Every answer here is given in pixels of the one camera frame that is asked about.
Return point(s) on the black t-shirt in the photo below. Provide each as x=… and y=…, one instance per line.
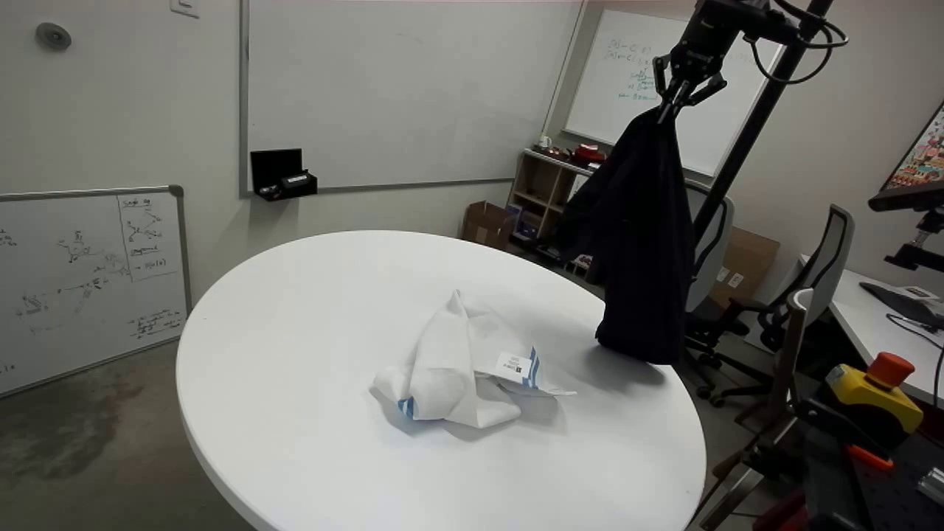
x=635, y=222

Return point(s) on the large wall whiteboard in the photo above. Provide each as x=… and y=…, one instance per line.
x=403, y=92

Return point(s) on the far whiteboard with writing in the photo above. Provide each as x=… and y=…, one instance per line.
x=617, y=85

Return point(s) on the white cloth with blue stripes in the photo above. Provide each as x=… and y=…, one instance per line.
x=467, y=366

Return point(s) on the wooden shelf unit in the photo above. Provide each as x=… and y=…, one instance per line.
x=537, y=195

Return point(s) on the cardboard box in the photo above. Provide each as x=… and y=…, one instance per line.
x=489, y=225

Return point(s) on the round white table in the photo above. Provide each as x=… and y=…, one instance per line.
x=275, y=387

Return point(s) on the yellow emergency stop button box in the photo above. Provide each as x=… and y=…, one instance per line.
x=877, y=387

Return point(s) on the small rolling whiteboard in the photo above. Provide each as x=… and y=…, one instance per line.
x=89, y=275

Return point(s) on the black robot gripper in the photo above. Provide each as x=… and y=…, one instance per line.
x=695, y=65

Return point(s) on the black clamp-on stand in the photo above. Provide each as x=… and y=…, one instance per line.
x=791, y=46

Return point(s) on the black marker tray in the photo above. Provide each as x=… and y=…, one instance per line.
x=282, y=176

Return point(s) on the computer monitor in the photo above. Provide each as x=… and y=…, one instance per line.
x=918, y=177

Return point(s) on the grey office chair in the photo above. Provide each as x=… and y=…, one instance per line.
x=709, y=322

